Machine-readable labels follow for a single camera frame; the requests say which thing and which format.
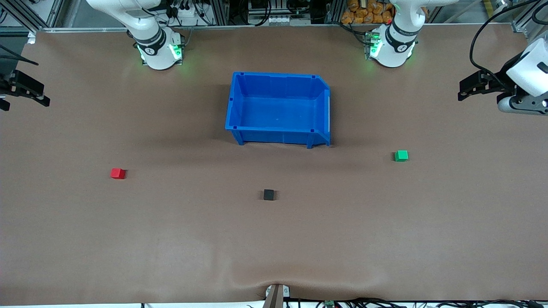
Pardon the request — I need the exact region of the aluminium frame profile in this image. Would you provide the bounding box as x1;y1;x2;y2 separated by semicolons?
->
0;0;65;34
512;0;548;34

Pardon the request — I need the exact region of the blue plastic storage bin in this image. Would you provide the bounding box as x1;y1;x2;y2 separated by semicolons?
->
225;71;332;149

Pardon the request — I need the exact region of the orange packaged goods pile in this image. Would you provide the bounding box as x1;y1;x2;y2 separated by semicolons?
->
341;0;429;25

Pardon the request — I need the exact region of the white power strip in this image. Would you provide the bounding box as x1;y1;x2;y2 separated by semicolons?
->
171;2;204;27

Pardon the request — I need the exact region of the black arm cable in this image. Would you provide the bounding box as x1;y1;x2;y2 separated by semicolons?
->
469;0;548;86
0;44;39;66

